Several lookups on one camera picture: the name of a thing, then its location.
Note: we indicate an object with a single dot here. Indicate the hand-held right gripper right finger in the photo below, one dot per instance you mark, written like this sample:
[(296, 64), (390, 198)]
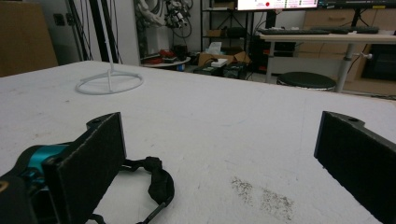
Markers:
[(358, 161)]

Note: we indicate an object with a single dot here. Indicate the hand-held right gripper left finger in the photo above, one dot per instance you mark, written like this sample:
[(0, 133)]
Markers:
[(84, 161)]

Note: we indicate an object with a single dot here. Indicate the black round stool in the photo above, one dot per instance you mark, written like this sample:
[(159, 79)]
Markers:
[(306, 80)]

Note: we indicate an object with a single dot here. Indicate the beige desk with grey leg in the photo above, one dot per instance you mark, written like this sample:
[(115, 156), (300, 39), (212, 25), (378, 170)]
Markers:
[(327, 38)]

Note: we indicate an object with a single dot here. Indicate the small round white table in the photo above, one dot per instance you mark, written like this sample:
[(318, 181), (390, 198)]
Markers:
[(169, 63)]

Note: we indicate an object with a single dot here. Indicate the black stand poles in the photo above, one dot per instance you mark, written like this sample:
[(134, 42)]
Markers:
[(101, 31)]

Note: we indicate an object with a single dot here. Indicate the red tool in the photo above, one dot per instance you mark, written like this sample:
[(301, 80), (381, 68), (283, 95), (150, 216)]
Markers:
[(167, 53)]

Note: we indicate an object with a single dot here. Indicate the brown board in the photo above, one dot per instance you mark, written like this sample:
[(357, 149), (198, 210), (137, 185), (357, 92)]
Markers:
[(25, 37)]

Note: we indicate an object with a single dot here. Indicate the black keyboard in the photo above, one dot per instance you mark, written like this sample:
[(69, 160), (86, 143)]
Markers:
[(295, 31)]

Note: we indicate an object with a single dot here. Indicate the wooden cabinet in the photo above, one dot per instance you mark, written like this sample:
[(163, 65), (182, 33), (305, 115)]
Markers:
[(330, 19)]

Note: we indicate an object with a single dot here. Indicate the dark monitor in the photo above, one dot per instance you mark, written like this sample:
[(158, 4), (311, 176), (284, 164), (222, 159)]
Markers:
[(358, 3)]

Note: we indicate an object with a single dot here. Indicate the open cardboard box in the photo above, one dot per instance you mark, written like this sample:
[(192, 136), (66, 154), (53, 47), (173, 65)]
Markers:
[(207, 58)]

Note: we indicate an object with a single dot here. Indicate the small white box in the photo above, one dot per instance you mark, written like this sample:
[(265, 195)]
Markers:
[(219, 62)]

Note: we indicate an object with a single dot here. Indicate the lit monitor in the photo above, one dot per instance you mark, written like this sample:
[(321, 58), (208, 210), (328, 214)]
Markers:
[(277, 4)]

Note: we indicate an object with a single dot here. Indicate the black metal shelf rack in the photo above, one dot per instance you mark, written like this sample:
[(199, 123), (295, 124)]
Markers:
[(218, 34)]

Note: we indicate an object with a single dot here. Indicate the black wall outlet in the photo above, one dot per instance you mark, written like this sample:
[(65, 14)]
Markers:
[(59, 19)]

